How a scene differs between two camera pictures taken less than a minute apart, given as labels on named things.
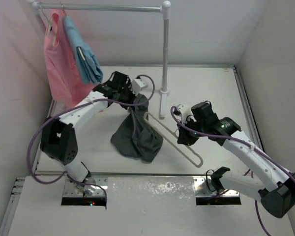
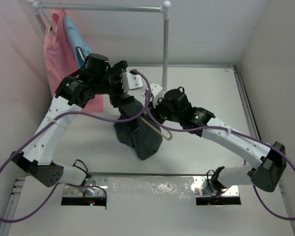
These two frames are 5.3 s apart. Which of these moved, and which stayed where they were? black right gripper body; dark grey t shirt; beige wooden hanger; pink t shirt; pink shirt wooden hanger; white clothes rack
Moved: dark grey t shirt; black right gripper body; beige wooden hanger
Stayed: pink t shirt; pink shirt wooden hanger; white clothes rack
